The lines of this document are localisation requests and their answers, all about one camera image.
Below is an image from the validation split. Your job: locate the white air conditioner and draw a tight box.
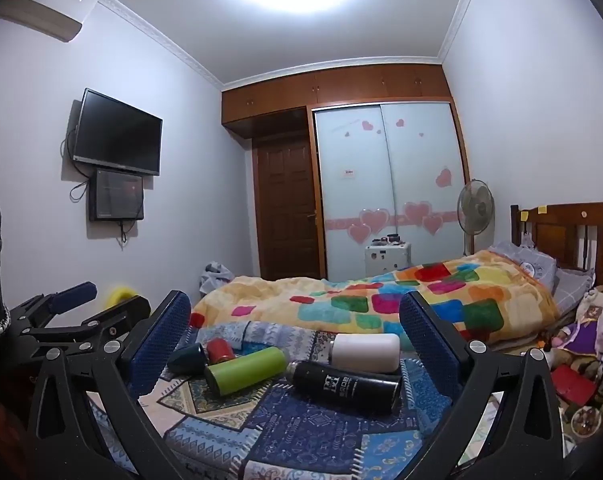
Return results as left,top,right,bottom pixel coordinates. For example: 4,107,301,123
0,0,98,42

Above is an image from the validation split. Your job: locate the grey checked pillow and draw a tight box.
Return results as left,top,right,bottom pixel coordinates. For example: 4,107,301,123
551,267,595,312

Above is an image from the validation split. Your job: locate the green cup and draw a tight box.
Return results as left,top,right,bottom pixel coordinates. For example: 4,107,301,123
204,346,288,395

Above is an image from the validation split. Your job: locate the yellow plastic object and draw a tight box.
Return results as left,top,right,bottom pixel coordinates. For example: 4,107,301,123
103,284,135,310

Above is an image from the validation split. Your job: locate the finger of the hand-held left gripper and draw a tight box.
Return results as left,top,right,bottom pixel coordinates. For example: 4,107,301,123
20,295,152,357
9,281,98,335

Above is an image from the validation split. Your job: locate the grey cloth pile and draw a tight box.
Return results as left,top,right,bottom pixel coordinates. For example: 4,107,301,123
199,261,238,295

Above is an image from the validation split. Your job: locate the standing electric fan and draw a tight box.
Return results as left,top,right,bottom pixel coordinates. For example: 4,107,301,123
456,179,496,256

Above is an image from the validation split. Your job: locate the brown wooden door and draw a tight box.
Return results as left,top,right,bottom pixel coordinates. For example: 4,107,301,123
253,132,316,281

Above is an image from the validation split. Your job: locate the pile of plush toys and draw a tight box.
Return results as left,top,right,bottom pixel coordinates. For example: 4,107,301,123
551,285,603,363

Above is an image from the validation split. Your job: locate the red box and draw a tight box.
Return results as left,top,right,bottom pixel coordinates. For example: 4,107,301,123
551,364,596,406

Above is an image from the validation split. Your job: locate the round clear jar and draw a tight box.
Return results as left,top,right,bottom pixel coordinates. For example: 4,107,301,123
570,406,603,436

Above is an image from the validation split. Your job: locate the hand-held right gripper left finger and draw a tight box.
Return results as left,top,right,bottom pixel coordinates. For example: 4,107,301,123
28,289,192,480

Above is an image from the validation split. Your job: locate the red cup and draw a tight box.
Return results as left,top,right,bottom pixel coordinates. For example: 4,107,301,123
205,338,236,364

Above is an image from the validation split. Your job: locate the wooden wardrobe with heart stickers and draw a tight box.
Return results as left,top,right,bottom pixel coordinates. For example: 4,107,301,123
220,63,471,283

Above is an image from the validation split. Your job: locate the small white cabinet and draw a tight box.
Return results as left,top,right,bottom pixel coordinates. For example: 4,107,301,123
364,242,412,275

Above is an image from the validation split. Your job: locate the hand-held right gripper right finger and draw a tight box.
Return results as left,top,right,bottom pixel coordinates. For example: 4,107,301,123
398,290,571,480

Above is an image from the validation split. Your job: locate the colourful patchwork blanket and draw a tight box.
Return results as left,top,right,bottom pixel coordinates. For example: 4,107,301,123
189,250,572,346

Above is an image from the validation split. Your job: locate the wooden bed headboard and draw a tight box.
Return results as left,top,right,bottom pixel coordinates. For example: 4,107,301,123
510,201,603,288

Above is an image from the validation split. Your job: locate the blue patterned mat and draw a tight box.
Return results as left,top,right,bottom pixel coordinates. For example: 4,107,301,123
86,320,507,480

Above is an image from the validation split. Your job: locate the dark teal cup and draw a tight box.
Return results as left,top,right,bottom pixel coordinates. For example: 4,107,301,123
168,342,208,375

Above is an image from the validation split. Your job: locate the small black wall monitor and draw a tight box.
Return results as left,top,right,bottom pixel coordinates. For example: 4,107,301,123
88,167,145,222

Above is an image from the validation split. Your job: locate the black cup with white print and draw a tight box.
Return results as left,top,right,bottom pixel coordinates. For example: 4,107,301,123
288,359,403,415

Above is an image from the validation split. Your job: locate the grey printed pillow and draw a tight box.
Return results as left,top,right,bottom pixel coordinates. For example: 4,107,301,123
489,240,557,291

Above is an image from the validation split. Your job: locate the black wall television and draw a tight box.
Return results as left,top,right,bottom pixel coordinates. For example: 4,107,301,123
72,88,163,177

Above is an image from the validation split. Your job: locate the black television cable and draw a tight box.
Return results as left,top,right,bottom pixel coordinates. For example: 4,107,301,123
60,120,98,202

